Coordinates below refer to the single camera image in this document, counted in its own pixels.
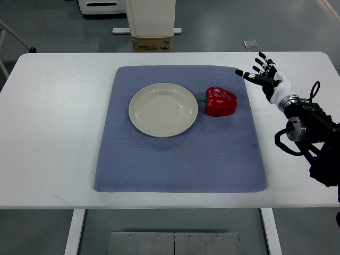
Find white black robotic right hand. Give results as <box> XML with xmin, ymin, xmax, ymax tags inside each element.
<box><xmin>235</xmin><ymin>52</ymin><xmax>294</xmax><ymax>105</ymax></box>

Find red bell pepper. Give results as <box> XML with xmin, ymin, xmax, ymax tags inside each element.
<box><xmin>199</xmin><ymin>87</ymin><xmax>238</xmax><ymax>117</ymax></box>

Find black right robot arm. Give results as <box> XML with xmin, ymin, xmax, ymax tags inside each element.
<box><xmin>274</xmin><ymin>81</ymin><xmax>339</xmax><ymax>187</ymax></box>

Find small grey floor plate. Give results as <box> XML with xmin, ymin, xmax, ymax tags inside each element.
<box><xmin>243</xmin><ymin>40</ymin><xmax>258</xmax><ymax>49</ymax></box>

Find cream round plate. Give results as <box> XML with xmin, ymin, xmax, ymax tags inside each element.
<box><xmin>129</xmin><ymin>83</ymin><xmax>198</xmax><ymax>138</ymax></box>

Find metal floor plate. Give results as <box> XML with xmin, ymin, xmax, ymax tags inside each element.
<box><xmin>108</xmin><ymin>232</ymin><xmax>242</xmax><ymax>254</ymax></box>

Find blue textured mat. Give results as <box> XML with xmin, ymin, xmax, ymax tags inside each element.
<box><xmin>93</xmin><ymin>65</ymin><xmax>267</xmax><ymax>193</ymax></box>

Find brown cardboard box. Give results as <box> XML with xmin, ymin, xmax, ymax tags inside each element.
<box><xmin>132</xmin><ymin>37</ymin><xmax>171</xmax><ymax>53</ymax></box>

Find white pillar with base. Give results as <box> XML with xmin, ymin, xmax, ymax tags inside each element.
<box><xmin>112</xmin><ymin>0</ymin><xmax>182</xmax><ymax>38</ymax></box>

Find white table right leg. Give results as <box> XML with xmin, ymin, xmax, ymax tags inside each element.
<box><xmin>260</xmin><ymin>208</ymin><xmax>282</xmax><ymax>255</ymax></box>

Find white table leg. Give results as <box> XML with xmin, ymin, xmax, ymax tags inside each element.
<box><xmin>260</xmin><ymin>208</ymin><xmax>282</xmax><ymax>255</ymax></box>
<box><xmin>64</xmin><ymin>209</ymin><xmax>86</xmax><ymax>255</ymax></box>

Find white machine with slot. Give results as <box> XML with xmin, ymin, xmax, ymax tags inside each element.
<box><xmin>77</xmin><ymin>0</ymin><xmax>126</xmax><ymax>15</ymax></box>

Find white table left leg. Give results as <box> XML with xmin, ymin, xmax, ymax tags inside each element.
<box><xmin>64</xmin><ymin>209</ymin><xmax>86</xmax><ymax>255</ymax></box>

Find white frame with caster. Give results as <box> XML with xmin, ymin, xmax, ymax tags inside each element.
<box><xmin>0</xmin><ymin>19</ymin><xmax>37</xmax><ymax>78</ymax></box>

